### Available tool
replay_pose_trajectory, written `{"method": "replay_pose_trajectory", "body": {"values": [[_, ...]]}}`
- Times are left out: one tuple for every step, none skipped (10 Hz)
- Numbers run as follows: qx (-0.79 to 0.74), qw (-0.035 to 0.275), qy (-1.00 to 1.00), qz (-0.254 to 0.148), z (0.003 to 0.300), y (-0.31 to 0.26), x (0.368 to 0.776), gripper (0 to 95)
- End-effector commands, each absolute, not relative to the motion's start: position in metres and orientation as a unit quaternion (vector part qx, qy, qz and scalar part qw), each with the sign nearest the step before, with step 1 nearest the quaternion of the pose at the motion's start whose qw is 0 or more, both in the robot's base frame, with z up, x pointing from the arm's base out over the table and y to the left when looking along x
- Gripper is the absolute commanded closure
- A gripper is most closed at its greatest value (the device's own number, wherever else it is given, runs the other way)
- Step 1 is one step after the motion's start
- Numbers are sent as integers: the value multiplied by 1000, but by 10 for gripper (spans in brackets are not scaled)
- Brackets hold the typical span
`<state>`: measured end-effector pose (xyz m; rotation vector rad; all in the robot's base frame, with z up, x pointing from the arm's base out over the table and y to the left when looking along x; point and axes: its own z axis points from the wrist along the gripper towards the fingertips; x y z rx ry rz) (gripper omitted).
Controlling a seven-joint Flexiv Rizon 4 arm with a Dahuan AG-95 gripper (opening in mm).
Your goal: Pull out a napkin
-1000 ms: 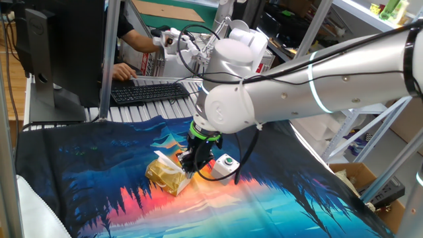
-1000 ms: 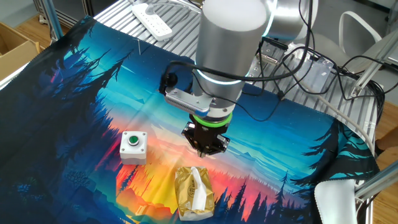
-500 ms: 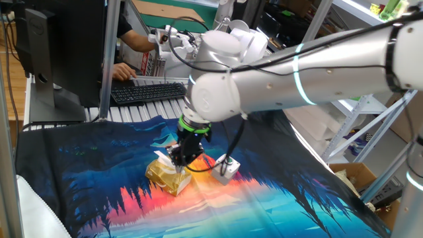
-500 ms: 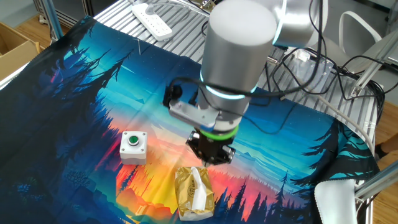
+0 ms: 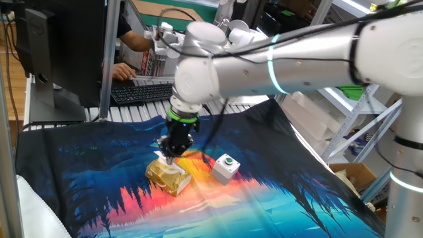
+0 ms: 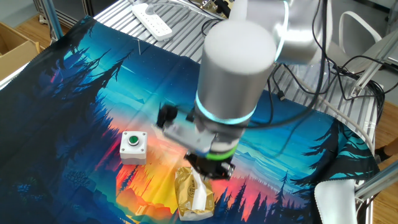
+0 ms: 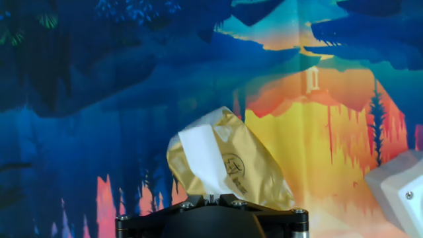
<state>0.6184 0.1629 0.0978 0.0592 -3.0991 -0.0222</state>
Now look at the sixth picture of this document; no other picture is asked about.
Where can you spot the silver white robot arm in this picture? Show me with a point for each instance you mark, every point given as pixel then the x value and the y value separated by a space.
pixel 236 62

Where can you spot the silver aluminium profile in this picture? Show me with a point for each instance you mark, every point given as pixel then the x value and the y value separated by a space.
pixel 373 65

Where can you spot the bluish aluminium beam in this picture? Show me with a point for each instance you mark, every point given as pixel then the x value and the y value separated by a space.
pixel 54 21

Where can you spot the person in khaki shorts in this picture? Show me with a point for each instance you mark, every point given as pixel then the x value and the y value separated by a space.
pixel 388 152

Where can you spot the white box with green button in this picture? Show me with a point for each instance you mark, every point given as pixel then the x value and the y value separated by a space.
pixel 133 155

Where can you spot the brown cardboard box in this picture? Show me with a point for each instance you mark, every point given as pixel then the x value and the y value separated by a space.
pixel 18 56

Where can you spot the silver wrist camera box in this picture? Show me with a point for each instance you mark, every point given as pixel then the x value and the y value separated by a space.
pixel 186 137

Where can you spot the colourful forest print cloth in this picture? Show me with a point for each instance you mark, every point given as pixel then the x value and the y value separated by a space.
pixel 77 124

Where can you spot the gold tissue pack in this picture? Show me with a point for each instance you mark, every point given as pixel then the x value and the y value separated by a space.
pixel 186 193

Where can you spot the white power strip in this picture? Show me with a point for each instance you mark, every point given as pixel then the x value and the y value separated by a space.
pixel 155 25

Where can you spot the silver aluminium post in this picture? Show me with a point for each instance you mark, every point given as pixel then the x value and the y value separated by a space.
pixel 379 182

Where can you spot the white plastic armchair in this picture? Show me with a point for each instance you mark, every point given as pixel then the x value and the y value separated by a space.
pixel 341 31

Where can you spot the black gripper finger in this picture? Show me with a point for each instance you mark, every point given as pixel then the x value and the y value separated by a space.
pixel 195 161
pixel 228 176

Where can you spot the white stitched chair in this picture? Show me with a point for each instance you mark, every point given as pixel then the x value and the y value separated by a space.
pixel 335 205

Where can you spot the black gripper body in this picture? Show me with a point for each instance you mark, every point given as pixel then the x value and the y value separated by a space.
pixel 214 168

